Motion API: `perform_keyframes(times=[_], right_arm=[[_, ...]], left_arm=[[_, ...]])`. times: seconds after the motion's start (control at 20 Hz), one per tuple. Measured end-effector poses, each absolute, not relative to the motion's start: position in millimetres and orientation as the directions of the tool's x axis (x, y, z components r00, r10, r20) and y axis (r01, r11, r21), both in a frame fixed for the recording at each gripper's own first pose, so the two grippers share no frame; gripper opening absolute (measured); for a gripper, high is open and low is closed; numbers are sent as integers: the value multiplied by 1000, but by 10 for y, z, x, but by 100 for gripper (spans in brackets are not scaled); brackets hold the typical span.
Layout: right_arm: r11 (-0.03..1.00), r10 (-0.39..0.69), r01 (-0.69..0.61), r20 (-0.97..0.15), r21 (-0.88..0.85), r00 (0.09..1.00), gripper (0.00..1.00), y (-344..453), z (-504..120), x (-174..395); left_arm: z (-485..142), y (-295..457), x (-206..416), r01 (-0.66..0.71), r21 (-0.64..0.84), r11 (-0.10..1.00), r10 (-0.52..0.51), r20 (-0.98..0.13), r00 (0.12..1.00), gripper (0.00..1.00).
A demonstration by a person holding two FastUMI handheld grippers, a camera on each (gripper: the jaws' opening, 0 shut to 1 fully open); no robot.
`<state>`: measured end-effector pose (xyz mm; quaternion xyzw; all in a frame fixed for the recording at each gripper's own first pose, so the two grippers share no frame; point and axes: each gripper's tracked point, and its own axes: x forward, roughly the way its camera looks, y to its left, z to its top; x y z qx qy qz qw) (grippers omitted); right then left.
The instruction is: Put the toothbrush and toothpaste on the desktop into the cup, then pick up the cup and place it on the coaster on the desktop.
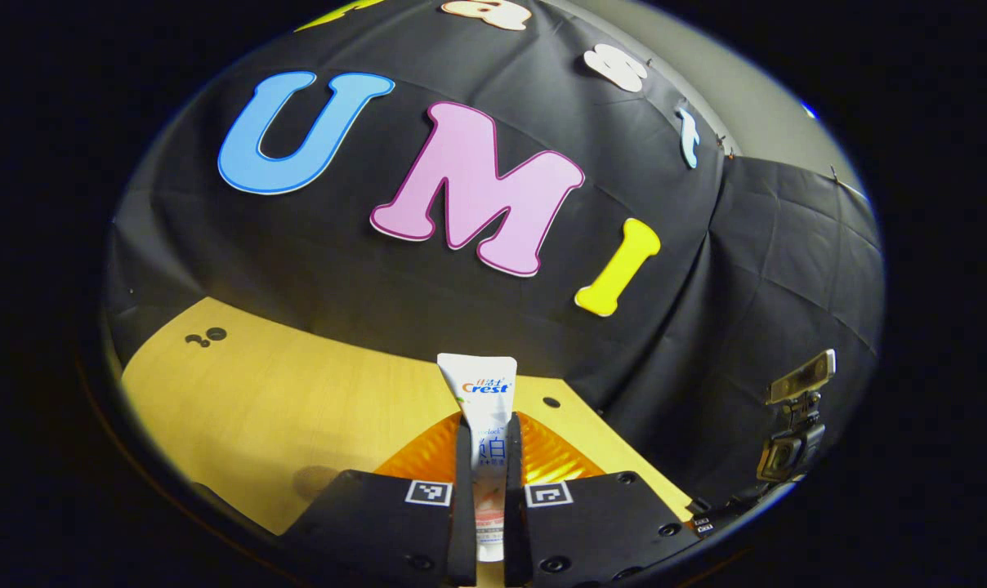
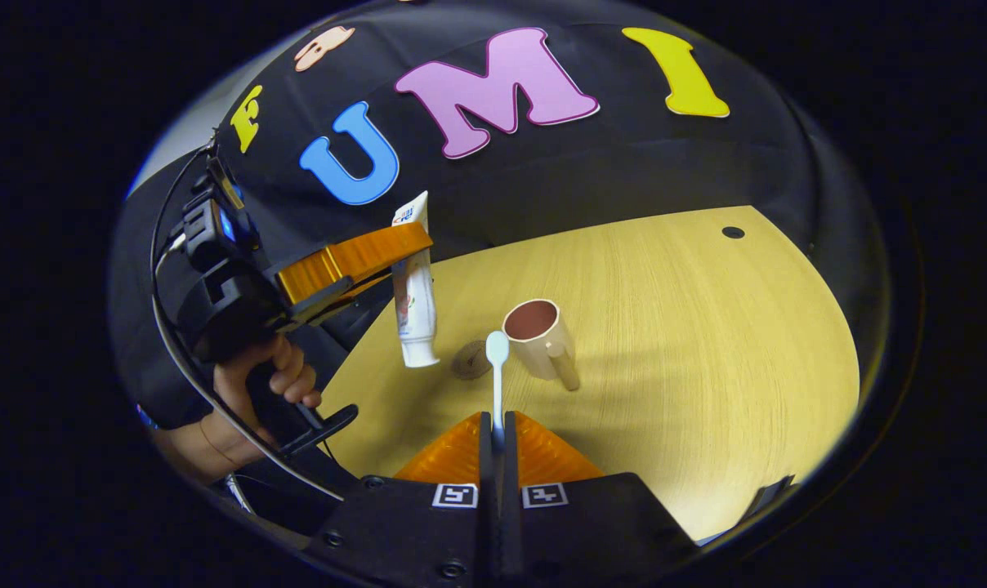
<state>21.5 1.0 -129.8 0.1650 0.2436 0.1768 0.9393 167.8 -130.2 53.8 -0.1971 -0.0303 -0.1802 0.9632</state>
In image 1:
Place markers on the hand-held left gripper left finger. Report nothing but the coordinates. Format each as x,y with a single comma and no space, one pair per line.
461,523

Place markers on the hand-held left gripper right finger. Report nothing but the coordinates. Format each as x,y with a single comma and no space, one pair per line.
516,531

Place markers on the white toothpaste tube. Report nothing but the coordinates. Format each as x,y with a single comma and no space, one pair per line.
479,384

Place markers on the black backdrop cloth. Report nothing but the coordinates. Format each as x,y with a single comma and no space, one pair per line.
379,286

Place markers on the small camera on mount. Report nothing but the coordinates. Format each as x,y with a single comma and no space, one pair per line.
792,441

